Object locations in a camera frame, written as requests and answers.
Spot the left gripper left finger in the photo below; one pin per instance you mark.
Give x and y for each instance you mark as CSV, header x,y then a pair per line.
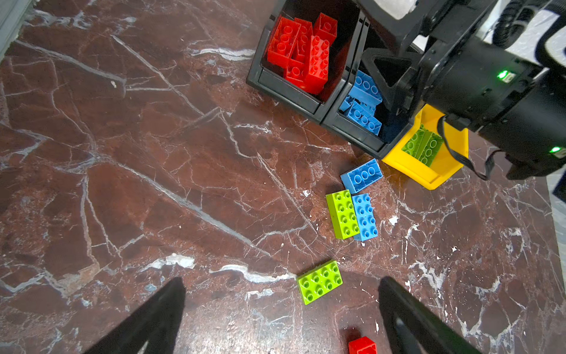
x,y
152,328

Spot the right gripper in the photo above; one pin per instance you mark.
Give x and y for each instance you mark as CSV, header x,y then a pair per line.
x,y
478,85

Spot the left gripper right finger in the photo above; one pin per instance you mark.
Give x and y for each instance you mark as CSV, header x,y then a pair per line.
x,y
411,327

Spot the red lego brick front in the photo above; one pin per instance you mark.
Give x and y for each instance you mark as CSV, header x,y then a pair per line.
x,y
363,345

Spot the green lego brick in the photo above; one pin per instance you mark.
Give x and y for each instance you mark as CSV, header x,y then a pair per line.
x,y
424,146
319,281
343,216

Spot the blue lego brick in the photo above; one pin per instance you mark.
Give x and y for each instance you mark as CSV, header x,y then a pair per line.
x,y
361,114
362,177
365,90

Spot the green lego brick front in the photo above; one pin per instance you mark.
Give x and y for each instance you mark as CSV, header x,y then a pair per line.
x,y
319,281

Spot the blue lego brick vertical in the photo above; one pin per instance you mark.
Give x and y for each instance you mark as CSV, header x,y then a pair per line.
x,y
365,216

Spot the red lego brick pair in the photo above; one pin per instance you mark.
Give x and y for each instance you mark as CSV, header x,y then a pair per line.
x,y
326,28

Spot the red lego brick small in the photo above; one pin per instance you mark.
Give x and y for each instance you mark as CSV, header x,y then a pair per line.
x,y
294,73

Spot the blue lego brick top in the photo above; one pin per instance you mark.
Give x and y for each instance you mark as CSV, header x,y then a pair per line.
x,y
365,90

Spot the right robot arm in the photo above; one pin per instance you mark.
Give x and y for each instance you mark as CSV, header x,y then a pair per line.
x,y
538,154

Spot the middle black bin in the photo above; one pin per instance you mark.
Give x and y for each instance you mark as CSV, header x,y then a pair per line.
x,y
395,124

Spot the black bin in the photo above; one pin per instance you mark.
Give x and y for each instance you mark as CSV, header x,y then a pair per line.
x,y
306,52
395,124

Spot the left black bin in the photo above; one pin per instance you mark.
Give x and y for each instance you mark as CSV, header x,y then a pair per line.
x,y
306,52

